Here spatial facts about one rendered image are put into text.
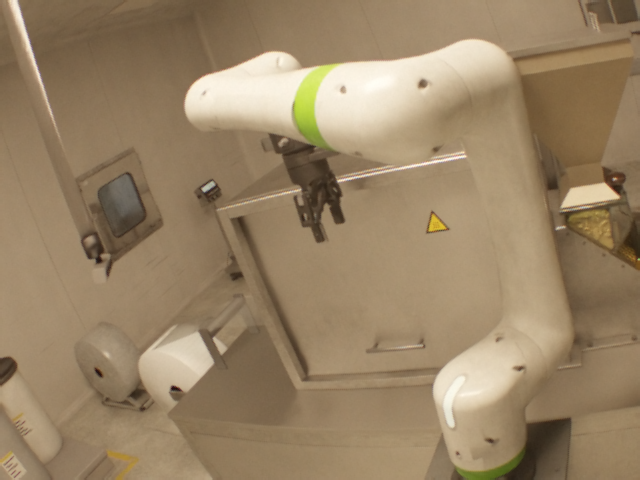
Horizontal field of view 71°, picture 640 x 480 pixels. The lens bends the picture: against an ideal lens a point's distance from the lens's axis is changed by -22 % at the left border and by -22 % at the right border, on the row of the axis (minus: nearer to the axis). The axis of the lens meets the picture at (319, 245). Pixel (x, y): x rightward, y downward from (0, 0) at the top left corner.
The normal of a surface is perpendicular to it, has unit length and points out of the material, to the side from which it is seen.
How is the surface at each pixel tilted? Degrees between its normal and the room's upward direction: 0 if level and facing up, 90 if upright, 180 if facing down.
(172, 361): 90
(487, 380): 16
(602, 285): 90
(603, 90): 114
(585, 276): 90
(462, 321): 90
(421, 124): 101
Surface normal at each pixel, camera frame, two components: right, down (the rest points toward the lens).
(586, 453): -0.40, 0.44
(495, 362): -0.18, -0.86
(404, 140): -0.09, 0.68
